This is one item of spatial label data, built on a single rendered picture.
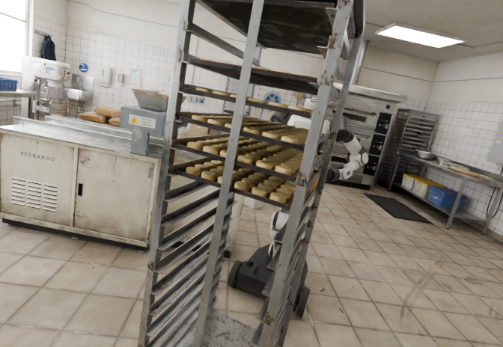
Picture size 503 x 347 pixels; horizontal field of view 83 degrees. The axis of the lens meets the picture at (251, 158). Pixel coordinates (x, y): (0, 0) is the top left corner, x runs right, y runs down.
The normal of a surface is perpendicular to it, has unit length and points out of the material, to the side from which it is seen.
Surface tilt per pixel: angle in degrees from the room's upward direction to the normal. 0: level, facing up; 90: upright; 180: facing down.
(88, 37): 90
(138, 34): 90
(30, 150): 89
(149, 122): 90
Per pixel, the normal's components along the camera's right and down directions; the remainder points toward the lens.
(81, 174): -0.05, 0.20
